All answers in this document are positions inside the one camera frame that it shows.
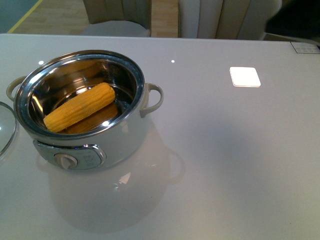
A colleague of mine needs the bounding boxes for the yellow corn cob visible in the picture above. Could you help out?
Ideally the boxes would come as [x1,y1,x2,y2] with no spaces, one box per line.
[43,82,116,133]

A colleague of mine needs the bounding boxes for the glass pot lid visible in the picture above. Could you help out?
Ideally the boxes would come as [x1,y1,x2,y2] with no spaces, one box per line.
[0,101,17,160]

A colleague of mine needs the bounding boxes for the white electric cooking pot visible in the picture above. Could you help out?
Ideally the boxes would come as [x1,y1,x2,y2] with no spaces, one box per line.
[6,50,163,171]

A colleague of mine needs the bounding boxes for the beige chair left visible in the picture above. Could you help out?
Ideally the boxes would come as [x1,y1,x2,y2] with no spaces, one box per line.
[81,0,152,37]

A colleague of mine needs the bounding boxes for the beige chair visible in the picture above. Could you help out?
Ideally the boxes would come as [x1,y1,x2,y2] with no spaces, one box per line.
[81,0,152,37]
[178,0,282,40]

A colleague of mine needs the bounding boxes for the beige chair middle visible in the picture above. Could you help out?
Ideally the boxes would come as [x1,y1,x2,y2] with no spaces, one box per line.
[178,0,282,40]

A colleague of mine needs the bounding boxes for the table label sticker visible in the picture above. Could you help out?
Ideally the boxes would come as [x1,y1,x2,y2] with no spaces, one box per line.
[291,42,320,54]

